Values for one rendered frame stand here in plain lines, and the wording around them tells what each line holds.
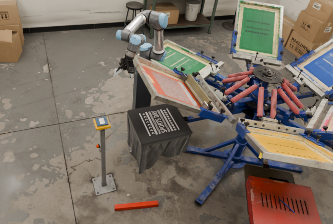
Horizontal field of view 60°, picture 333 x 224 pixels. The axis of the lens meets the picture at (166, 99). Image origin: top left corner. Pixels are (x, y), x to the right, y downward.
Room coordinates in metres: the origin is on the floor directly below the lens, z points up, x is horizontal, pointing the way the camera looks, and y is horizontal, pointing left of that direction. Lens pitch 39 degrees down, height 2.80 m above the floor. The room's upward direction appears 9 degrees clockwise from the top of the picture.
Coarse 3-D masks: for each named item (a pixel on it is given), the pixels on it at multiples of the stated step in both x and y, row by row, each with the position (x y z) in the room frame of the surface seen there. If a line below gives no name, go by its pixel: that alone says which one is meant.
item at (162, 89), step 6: (156, 84) 1.86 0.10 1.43; (162, 84) 1.93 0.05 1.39; (162, 90) 1.81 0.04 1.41; (168, 90) 1.88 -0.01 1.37; (174, 90) 1.96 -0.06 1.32; (168, 96) 1.77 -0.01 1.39; (174, 96) 1.84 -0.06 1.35; (180, 96) 1.91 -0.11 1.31; (186, 96) 1.98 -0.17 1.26; (192, 96) 2.06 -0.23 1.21; (186, 102) 1.86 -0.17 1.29; (198, 102) 2.01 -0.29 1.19
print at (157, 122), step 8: (144, 112) 2.03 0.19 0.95; (152, 112) 2.05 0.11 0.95; (160, 112) 2.06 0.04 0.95; (168, 112) 2.08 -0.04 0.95; (144, 120) 1.92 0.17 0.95; (152, 120) 1.94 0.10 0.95; (160, 120) 1.96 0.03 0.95; (168, 120) 1.97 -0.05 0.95; (152, 128) 1.84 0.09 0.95; (160, 128) 1.85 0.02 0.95; (168, 128) 1.87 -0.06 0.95; (176, 128) 1.88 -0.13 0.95
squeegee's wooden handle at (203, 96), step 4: (188, 76) 2.27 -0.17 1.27; (192, 76) 2.26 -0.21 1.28; (188, 80) 2.23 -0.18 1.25; (192, 80) 2.20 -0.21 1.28; (192, 84) 2.17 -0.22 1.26; (196, 84) 2.14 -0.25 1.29; (192, 88) 2.13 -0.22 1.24; (196, 88) 2.11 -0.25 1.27; (200, 88) 2.08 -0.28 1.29; (196, 92) 2.07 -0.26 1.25; (200, 92) 2.05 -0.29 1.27; (204, 92) 2.04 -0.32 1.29; (200, 96) 2.02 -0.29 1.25; (204, 96) 1.99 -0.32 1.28; (204, 100) 1.96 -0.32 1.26; (208, 100) 1.94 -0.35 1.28; (208, 104) 1.92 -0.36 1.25
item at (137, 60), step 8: (136, 56) 2.09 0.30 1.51; (136, 64) 1.97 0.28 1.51; (152, 64) 2.16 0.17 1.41; (144, 72) 1.87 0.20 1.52; (168, 72) 2.24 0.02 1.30; (144, 80) 1.78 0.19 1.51; (152, 88) 1.67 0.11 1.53; (152, 96) 1.61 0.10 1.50; (160, 96) 1.62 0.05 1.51; (176, 104) 1.68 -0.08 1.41; (184, 104) 1.72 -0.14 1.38
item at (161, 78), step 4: (144, 68) 2.03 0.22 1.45; (148, 68) 2.08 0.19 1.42; (148, 72) 2.00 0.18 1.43; (152, 72) 2.05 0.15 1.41; (156, 72) 2.10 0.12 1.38; (152, 76) 1.97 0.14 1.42; (156, 76) 2.01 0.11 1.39; (160, 76) 2.07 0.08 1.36; (164, 76) 2.12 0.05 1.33; (168, 76) 2.19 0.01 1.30; (156, 80) 1.93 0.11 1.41; (160, 80) 1.98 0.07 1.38; (164, 80) 2.03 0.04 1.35; (168, 80) 2.09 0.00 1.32; (172, 80) 2.15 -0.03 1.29; (176, 80) 2.21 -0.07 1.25; (164, 84) 1.95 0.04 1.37; (168, 84) 2.00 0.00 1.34; (172, 84) 2.06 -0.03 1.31; (176, 84) 2.11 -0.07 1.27; (184, 84) 2.23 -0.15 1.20; (176, 88) 2.02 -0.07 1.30; (180, 88) 2.08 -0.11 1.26; (188, 88) 2.19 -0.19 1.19
